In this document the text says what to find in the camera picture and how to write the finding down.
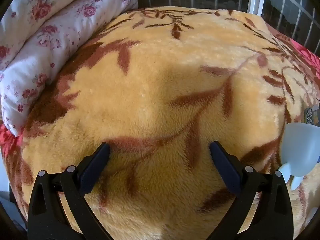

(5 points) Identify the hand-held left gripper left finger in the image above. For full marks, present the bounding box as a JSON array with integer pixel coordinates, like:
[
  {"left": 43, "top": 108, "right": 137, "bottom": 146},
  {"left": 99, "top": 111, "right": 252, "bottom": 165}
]
[{"left": 27, "top": 142, "right": 111, "bottom": 240}]

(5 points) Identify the white pink-floral folded quilt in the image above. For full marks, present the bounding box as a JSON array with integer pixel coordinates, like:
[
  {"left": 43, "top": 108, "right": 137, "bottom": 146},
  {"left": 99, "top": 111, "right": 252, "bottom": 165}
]
[{"left": 0, "top": 0, "right": 139, "bottom": 137}]

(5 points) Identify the printed snack packet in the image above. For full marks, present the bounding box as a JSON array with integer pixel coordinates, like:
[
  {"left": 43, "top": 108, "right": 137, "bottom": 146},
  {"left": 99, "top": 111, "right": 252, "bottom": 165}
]
[{"left": 302, "top": 105, "right": 320, "bottom": 126}]

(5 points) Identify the yellow leaf-patterned plush blanket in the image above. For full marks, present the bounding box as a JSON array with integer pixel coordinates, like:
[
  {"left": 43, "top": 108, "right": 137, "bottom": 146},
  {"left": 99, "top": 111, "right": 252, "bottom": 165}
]
[{"left": 0, "top": 7, "right": 320, "bottom": 240}]

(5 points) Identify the light blue plastic cup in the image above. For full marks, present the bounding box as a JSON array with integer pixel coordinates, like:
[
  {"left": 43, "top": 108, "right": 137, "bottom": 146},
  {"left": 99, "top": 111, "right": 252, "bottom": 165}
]
[{"left": 277, "top": 122, "right": 320, "bottom": 191}]

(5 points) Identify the white window railing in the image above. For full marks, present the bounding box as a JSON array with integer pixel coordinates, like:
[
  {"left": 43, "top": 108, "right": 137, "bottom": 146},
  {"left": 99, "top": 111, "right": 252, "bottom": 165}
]
[{"left": 266, "top": 0, "right": 320, "bottom": 48}]

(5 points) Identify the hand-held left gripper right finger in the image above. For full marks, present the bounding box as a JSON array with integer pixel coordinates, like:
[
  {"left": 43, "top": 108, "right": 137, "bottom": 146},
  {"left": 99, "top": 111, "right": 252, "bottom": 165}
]
[{"left": 206, "top": 141, "right": 295, "bottom": 240}]

